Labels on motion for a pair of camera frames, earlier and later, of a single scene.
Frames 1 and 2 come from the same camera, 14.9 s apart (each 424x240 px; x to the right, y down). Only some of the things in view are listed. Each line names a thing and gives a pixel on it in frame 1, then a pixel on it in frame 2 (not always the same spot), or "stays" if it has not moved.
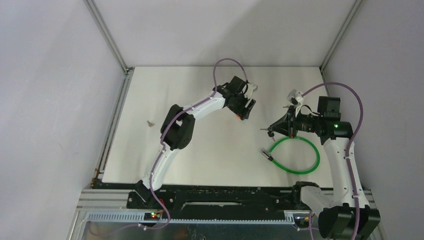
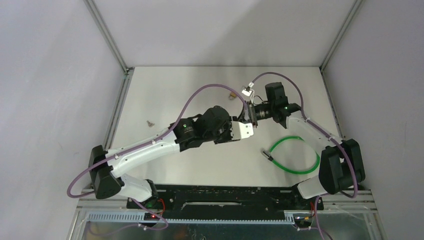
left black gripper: (244, 112) to (228, 138)
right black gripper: (287, 125) to (255, 113)
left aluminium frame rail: (97, 179) stays
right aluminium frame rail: (349, 17) stays
